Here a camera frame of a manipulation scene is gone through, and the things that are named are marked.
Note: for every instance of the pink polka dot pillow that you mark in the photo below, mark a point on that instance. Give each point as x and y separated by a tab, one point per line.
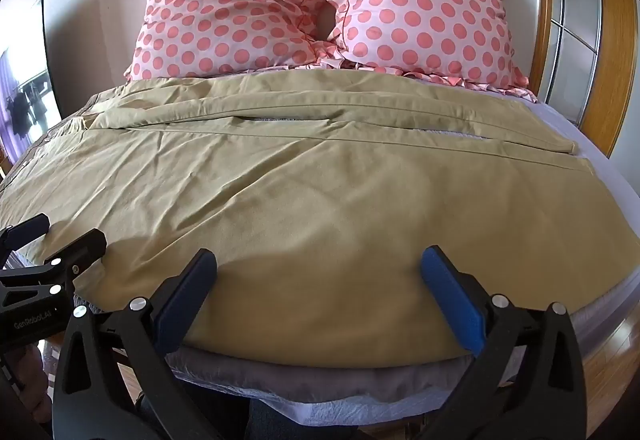
425	5
227	5

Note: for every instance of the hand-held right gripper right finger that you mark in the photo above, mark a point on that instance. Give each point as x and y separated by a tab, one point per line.
450	297

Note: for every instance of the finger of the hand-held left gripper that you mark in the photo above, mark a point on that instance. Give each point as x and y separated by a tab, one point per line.
27	229
82	247

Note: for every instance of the tan bed sheet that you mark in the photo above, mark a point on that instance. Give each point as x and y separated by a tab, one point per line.
300	200

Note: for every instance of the window with purple curtain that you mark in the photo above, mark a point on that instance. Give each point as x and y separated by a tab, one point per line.
22	90

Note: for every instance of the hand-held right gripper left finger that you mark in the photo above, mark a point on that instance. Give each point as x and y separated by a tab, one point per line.
185	292

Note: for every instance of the grey blanket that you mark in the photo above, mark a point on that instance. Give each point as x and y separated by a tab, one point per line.
310	370

